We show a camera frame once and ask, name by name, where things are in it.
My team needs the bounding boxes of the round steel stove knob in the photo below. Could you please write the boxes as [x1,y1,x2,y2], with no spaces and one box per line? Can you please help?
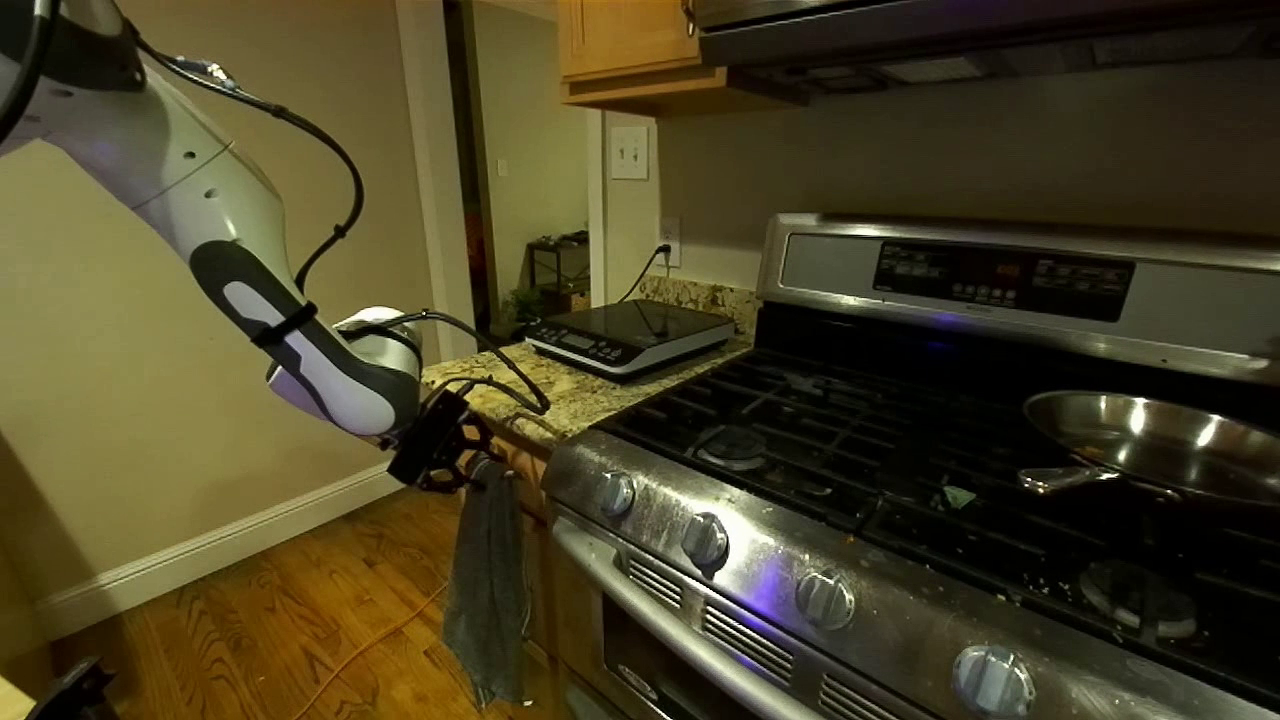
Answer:
[949,639,1040,720]
[592,471,638,527]
[790,563,864,636]
[677,511,736,579]

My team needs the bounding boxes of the dark range hood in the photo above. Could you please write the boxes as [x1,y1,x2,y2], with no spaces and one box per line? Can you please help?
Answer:
[685,0,1280,104]

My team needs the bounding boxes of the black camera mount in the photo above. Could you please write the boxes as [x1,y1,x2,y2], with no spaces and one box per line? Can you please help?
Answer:
[21,657,119,720]

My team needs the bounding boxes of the black induction cooktop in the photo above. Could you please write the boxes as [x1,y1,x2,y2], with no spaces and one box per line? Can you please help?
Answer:
[520,295,738,383]

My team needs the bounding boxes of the white light switch plate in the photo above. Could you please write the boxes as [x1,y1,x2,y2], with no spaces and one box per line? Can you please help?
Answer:
[602,116,655,185]

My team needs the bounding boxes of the white baseboard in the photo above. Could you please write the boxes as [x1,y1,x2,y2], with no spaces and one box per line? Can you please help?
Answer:
[32,458,407,642]

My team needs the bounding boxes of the wooden wall cabinet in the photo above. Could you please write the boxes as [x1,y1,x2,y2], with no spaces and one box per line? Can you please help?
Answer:
[552,0,811,112]

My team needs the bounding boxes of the wooden base cabinet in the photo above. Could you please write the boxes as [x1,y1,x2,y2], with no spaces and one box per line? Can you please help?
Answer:
[528,511,610,720]

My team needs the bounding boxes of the white door frame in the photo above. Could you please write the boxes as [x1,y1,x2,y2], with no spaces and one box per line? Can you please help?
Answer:
[388,0,489,366]

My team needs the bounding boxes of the stainless steel frying pan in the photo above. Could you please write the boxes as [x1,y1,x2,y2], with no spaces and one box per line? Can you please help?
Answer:
[1016,383,1280,514]

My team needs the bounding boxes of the black wire rack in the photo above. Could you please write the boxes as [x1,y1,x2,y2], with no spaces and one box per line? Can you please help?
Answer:
[520,229,595,319]

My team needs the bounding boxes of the gray striped hand towel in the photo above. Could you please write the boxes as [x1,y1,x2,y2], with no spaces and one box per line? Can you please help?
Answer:
[439,457,541,711]

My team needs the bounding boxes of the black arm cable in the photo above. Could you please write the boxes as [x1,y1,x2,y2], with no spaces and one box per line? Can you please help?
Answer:
[124,32,561,421]

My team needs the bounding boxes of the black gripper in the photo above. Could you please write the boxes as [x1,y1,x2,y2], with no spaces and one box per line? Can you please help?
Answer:
[382,387,509,495]

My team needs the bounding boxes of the granite countertop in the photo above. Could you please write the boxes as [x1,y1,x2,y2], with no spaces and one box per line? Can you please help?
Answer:
[421,275,768,453]

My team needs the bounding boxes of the stainless steel gas range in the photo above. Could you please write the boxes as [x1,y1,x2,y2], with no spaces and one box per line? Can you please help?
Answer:
[541,207,1280,720]

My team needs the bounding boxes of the black cooktop power cord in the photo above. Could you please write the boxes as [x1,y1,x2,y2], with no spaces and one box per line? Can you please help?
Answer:
[614,239,671,309]

